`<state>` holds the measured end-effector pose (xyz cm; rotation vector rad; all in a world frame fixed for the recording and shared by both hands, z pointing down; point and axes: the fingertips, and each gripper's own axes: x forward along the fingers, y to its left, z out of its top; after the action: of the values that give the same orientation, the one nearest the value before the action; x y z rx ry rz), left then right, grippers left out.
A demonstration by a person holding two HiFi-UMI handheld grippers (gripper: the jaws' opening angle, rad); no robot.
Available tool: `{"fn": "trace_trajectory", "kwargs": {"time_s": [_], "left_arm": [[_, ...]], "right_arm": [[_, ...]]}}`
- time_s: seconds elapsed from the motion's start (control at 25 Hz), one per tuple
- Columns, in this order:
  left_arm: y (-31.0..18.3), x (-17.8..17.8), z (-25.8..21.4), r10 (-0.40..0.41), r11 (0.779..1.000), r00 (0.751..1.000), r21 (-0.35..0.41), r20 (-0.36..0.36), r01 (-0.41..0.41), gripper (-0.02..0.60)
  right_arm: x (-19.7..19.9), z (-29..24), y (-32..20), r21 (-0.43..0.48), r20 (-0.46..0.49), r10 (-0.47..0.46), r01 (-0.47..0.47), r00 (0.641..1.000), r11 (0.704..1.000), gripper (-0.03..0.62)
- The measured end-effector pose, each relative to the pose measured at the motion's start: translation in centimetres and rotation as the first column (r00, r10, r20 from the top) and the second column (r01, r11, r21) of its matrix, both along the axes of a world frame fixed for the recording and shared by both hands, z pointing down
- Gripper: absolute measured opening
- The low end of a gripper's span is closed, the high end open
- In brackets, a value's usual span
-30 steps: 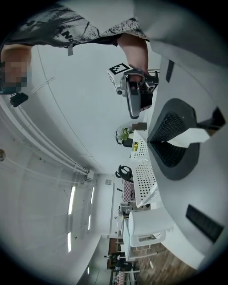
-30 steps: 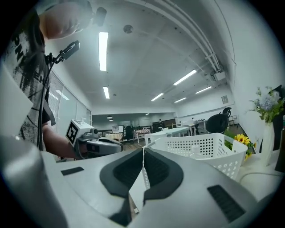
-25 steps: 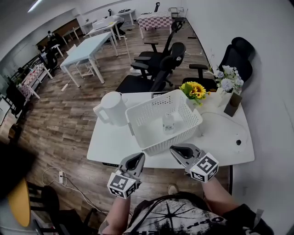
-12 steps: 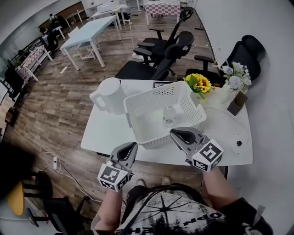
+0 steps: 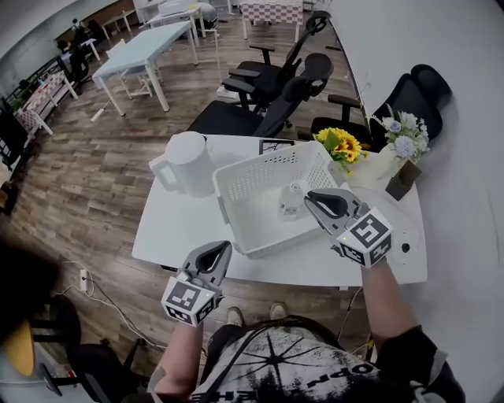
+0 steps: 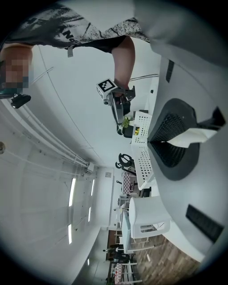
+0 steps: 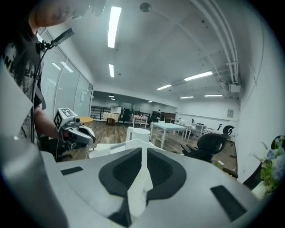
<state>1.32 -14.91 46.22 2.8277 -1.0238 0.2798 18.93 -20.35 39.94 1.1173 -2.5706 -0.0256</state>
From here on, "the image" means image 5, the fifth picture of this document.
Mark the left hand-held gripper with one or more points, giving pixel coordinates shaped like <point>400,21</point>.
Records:
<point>183,297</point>

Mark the pale blue flower bouquet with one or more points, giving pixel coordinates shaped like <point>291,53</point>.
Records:
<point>407,134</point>

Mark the black office chair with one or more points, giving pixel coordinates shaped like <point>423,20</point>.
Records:
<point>413,102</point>
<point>94,370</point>
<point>232,118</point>
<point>260,76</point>

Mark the white power strip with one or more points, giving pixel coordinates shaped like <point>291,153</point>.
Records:
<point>98,115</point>
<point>83,279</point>

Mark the checkered cloth table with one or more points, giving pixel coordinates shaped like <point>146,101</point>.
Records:
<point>43,98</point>
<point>271,12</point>

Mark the white chair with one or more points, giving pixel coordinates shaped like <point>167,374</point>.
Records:
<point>134,82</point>

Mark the white printer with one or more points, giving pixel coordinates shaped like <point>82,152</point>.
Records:
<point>177,7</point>

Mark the light blue table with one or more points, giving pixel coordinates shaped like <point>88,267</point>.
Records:
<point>149,43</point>

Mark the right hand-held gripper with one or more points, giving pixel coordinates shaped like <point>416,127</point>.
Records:
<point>368,232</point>

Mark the person's left forearm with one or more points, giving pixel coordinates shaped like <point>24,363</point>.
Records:
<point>177,354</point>

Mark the person's right shoe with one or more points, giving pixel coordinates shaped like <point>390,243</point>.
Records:
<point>278,311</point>

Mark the person's right forearm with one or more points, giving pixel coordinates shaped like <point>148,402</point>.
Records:
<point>388,303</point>

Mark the brown holder box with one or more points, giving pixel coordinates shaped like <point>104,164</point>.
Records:
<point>401,181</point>

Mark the white plastic laundry basket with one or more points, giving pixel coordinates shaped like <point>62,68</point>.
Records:
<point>260,220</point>

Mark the black white printed t-shirt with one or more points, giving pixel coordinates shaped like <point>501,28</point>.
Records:
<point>307,366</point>

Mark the black round knob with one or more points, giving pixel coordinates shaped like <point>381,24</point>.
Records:
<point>405,248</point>

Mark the yellow round table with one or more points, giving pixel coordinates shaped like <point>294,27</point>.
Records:
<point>19,348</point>

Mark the black metal railing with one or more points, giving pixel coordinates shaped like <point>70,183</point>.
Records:
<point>23,82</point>

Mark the person's left shoe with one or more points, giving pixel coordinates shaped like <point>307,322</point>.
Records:
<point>235,316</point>

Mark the black picture frame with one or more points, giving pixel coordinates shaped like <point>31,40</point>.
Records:
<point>275,146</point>

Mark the white floor stand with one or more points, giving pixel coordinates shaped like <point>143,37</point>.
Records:
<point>225,92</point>

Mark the clear plastic bottle with label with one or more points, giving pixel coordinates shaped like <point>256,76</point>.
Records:
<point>289,204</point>

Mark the white desk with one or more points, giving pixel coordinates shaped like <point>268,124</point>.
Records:
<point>177,17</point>

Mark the white vase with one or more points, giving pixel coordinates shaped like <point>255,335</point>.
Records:
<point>388,163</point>

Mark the yellow sunflower bouquet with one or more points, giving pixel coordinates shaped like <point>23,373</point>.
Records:
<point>344,145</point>

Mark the white table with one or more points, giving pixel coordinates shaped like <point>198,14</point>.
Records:
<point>177,236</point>

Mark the white kettle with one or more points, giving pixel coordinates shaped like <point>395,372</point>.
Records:
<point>189,165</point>

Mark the person's shoe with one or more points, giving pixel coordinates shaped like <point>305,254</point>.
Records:
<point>278,311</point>
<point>235,316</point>

